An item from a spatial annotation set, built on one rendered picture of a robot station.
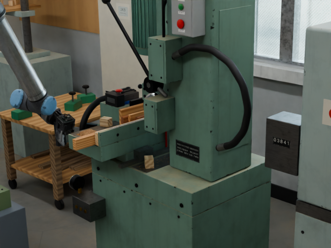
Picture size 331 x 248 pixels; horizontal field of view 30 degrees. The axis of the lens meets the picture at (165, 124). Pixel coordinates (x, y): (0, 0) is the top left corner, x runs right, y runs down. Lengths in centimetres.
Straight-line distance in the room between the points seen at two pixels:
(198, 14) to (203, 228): 75
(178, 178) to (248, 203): 31
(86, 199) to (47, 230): 116
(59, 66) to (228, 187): 274
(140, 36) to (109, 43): 192
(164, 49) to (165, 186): 48
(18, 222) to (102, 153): 58
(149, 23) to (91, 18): 253
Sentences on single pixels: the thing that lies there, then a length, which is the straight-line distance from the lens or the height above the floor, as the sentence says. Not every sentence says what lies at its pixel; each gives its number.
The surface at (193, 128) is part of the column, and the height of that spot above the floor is 98.
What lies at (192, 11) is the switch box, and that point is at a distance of 199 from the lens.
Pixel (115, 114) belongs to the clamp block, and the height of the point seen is 93.
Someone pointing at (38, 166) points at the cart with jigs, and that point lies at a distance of 409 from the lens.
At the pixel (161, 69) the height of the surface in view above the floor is 120.
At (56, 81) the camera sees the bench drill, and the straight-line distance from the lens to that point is 476.
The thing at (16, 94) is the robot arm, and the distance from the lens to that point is 296.
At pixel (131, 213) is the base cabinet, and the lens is 241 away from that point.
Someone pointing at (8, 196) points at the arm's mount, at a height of 60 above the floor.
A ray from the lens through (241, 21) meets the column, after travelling 213.
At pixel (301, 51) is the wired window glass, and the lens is 370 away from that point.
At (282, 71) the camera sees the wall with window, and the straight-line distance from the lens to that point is 363.
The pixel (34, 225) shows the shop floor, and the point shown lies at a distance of 373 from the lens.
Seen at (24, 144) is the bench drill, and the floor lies 11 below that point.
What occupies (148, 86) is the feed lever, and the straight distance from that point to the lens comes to 222.
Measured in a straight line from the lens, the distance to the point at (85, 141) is 226.
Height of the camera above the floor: 169
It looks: 18 degrees down
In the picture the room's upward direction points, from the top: 1 degrees counter-clockwise
